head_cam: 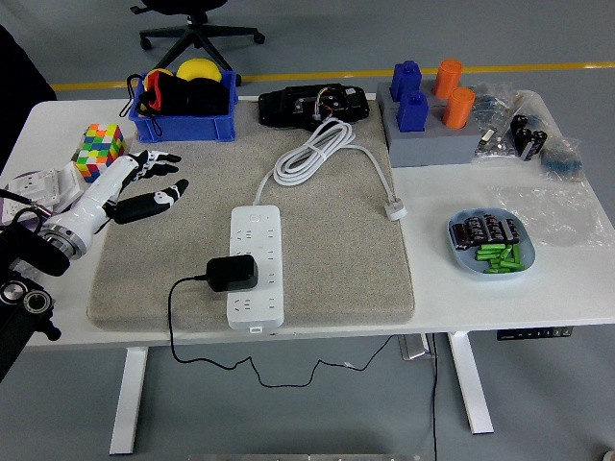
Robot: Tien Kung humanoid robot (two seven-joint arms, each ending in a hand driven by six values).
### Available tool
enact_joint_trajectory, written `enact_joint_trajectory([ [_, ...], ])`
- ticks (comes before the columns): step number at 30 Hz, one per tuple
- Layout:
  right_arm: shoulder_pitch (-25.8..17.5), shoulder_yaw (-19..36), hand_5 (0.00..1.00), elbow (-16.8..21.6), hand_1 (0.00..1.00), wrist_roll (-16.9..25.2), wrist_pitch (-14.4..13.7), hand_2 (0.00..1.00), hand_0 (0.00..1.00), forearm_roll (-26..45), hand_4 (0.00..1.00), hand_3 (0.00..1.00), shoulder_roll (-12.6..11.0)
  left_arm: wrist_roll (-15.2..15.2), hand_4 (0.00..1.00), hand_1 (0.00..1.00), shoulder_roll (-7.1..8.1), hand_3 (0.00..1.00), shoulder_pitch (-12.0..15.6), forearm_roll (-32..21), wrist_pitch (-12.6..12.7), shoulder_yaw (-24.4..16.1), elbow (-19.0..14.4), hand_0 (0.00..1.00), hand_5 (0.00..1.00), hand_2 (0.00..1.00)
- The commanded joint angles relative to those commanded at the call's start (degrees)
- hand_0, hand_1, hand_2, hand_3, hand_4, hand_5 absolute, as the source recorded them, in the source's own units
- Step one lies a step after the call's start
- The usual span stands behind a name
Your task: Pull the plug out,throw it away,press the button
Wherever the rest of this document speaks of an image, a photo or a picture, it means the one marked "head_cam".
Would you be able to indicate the multicoloured puzzle cube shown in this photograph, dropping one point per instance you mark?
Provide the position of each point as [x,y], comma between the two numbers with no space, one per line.
[101,153]

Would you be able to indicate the blue block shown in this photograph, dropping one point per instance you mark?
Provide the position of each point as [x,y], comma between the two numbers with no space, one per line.
[405,79]
[412,113]

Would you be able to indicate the black pouch with red trim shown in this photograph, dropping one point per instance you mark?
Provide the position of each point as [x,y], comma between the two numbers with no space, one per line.
[202,98]

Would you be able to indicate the light blue plate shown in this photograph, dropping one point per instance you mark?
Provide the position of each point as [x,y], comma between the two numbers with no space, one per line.
[463,261]

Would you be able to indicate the black power adapter plug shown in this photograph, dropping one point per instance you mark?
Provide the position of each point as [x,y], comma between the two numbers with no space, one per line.
[230,273]

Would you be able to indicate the black cylindrical capacitor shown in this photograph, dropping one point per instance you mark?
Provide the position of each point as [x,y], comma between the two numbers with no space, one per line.
[461,236]
[474,228]
[512,231]
[493,226]

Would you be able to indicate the black electronic device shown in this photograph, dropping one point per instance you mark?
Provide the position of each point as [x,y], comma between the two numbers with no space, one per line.
[278,108]

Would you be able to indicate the clear bag blue components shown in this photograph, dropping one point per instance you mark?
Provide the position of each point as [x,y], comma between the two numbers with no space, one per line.
[562,161]
[492,103]

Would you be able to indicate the white power strip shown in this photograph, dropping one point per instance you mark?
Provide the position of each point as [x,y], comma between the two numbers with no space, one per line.
[254,307]

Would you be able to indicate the green battery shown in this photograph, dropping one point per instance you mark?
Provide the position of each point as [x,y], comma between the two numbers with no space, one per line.
[490,248]
[487,255]
[506,257]
[517,254]
[502,270]

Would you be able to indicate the black office chair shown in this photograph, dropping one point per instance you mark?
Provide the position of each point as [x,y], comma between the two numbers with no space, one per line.
[197,29]

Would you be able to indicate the empty clear plastic bag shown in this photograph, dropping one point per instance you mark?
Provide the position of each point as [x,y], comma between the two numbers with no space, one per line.
[552,216]

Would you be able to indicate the clear bag black capacitors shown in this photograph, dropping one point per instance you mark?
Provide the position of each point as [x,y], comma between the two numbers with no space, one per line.
[528,137]

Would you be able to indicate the yellow ball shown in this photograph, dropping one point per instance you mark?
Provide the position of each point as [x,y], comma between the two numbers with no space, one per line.
[199,69]

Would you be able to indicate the grey block holder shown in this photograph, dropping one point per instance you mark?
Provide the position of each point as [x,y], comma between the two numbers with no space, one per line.
[432,149]

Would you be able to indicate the black table control panel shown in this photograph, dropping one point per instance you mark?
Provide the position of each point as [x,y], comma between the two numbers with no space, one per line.
[533,333]

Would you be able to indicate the white table leg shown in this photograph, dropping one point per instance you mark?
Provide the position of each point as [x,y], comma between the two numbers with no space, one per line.
[127,408]
[473,384]

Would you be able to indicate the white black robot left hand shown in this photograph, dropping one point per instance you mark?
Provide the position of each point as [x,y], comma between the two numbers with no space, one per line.
[96,194]

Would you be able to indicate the orange cylinder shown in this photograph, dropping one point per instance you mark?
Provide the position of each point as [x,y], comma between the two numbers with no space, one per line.
[448,79]
[459,108]

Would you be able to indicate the blue plastic bin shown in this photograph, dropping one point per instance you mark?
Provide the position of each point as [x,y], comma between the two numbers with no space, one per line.
[182,128]

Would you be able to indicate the grey-brown mat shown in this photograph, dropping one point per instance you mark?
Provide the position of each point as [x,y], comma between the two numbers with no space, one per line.
[336,269]

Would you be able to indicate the clear bag metal parts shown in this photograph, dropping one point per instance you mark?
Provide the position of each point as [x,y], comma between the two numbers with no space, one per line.
[495,144]

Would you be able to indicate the white wall socket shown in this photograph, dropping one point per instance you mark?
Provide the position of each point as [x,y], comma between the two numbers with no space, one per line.
[29,185]

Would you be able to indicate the metal box under table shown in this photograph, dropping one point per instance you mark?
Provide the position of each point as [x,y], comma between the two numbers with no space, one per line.
[413,348]

